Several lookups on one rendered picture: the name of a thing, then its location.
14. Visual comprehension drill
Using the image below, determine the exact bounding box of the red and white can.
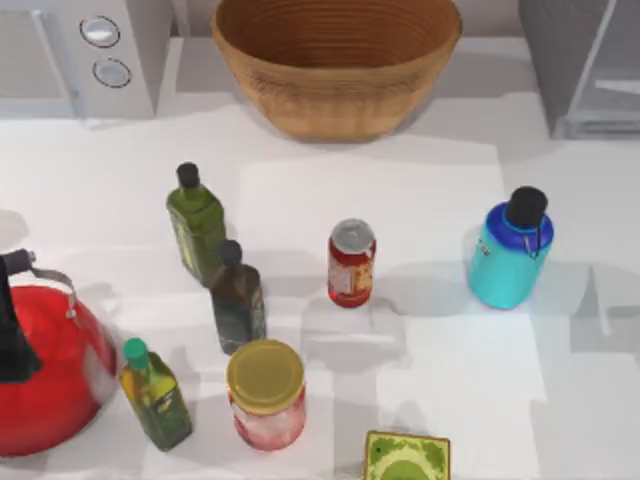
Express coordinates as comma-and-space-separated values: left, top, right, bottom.
327, 217, 378, 309

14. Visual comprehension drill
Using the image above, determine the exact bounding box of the dark brown bottle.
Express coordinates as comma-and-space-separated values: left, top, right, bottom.
208, 239, 268, 357

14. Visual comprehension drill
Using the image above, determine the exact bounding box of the green bottle with black cap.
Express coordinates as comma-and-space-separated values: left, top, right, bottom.
165, 161, 227, 289

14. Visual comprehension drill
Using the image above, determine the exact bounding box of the brown woven basket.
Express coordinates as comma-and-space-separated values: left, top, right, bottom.
210, 0, 463, 144

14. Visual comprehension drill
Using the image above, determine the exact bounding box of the red jar with gold lid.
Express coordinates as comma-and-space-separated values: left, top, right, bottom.
225, 339, 307, 452

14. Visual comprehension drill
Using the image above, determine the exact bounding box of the blue bottle with black cap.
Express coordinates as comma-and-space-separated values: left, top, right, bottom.
467, 185, 555, 310

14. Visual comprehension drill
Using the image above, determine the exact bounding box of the yellow-green bottle with green cap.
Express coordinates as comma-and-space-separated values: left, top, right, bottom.
118, 337, 194, 453

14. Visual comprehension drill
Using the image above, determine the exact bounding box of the green and yellow box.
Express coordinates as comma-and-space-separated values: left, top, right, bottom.
360, 429, 452, 480

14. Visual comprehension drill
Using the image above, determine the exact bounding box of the small microwave knob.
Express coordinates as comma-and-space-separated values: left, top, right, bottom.
92, 57, 133, 89

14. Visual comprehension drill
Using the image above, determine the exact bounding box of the red kettle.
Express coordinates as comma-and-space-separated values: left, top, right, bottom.
0, 248, 119, 458

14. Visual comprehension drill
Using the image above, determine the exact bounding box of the large microwave knob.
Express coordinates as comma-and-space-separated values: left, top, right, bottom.
79, 15, 122, 49

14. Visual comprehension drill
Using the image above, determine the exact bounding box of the pale microwave oven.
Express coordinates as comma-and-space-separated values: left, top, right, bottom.
0, 0, 176, 121

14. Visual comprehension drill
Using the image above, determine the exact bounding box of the grey cabinet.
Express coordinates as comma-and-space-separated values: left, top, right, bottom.
518, 0, 640, 141

